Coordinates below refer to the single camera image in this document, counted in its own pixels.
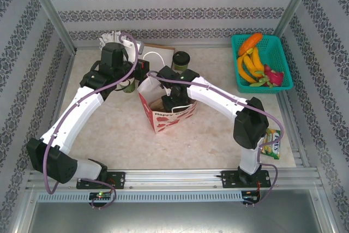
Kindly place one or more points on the brown pulp cup carrier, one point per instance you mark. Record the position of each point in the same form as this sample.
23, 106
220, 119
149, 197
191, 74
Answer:
156, 105

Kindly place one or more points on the white red paper gift bag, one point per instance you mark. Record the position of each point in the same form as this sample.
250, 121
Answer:
169, 122

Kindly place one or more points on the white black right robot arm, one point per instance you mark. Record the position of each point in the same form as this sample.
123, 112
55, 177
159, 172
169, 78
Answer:
215, 99

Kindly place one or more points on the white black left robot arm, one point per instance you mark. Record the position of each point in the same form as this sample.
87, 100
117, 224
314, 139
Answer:
73, 118

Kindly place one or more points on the yellow toy banana bunch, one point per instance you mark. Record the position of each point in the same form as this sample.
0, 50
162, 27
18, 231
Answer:
256, 59

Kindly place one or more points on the orange toy fruit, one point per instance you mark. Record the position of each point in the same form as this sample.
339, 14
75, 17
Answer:
251, 42

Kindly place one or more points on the green toy pea pod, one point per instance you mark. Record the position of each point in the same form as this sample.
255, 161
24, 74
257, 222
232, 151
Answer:
261, 82

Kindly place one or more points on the pink toy dragon fruit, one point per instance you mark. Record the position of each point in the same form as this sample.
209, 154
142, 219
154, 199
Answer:
274, 76

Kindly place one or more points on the teal plastic basket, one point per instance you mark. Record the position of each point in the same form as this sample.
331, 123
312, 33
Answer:
275, 53

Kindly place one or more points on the yellow green candy bag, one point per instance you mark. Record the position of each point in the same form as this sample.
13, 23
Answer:
272, 145

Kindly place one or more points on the small green circuit board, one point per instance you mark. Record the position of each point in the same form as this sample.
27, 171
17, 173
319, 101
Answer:
101, 196
251, 199

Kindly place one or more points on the aluminium mounting rail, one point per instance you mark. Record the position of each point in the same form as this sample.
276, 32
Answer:
171, 178

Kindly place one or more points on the aluminium frame post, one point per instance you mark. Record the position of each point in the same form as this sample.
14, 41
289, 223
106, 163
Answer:
47, 3
294, 3

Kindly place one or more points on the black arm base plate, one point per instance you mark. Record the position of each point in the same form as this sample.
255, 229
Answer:
117, 179
229, 179

